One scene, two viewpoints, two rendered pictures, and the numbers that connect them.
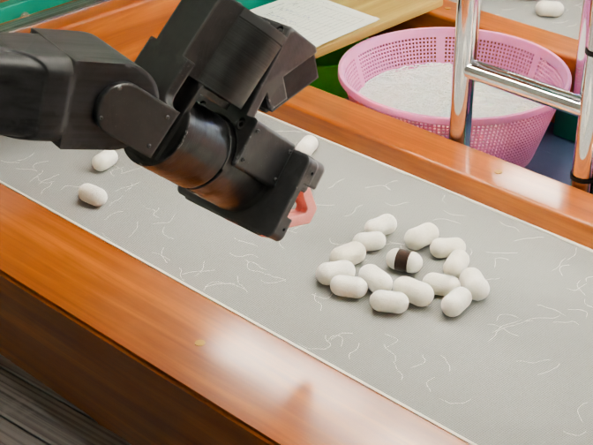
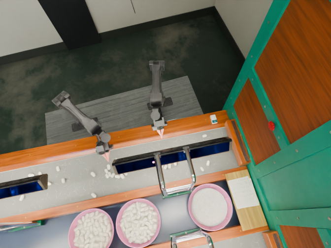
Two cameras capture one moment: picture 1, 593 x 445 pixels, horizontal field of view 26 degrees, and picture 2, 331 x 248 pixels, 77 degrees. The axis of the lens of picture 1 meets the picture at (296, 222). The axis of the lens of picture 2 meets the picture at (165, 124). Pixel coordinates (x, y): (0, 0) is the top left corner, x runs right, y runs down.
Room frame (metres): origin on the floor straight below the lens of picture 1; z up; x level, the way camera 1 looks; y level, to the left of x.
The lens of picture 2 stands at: (1.21, -0.36, 2.13)
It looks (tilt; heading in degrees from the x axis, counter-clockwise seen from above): 66 degrees down; 129
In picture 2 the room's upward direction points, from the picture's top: 4 degrees counter-clockwise
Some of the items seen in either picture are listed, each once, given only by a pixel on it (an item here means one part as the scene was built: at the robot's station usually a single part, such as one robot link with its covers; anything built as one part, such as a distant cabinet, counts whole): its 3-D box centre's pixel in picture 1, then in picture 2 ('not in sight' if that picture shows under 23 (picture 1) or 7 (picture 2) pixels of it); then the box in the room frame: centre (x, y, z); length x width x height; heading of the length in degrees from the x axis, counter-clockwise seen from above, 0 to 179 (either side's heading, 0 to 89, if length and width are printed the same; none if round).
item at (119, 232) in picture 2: not in sight; (139, 222); (1.06, -0.50, 0.72); 0.27 x 0.27 x 0.10
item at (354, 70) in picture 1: (451, 107); (209, 206); (1.36, -0.18, 0.72); 0.27 x 0.27 x 0.10
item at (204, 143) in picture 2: not in sight; (172, 153); (1.04, -0.11, 1.08); 0.62 x 0.08 x 0.07; 46
